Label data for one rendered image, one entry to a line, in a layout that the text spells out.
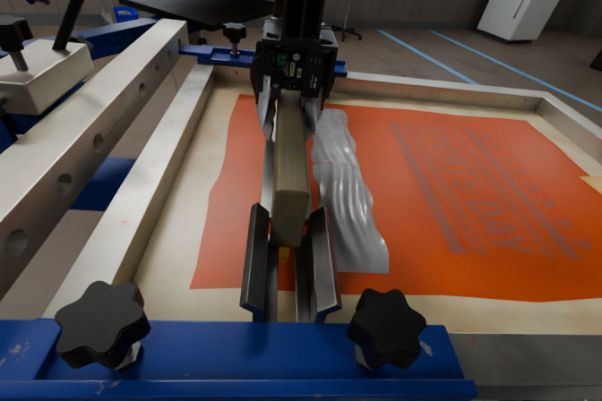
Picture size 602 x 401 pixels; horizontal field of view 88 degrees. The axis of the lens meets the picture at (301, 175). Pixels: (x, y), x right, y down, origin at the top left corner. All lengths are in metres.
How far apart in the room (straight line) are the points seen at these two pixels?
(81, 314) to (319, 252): 0.16
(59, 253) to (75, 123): 1.35
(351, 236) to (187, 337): 0.20
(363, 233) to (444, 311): 0.11
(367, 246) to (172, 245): 0.21
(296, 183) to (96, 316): 0.16
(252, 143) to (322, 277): 0.29
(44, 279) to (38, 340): 1.39
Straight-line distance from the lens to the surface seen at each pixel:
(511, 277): 0.43
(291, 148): 0.30
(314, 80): 0.32
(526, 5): 6.45
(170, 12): 1.20
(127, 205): 0.36
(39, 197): 0.34
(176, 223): 0.38
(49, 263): 1.71
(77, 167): 0.38
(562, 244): 0.52
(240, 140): 0.49
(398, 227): 0.40
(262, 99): 0.39
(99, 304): 0.21
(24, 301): 1.64
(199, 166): 0.45
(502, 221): 0.49
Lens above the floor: 1.23
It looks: 40 degrees down
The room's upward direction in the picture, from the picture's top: 9 degrees clockwise
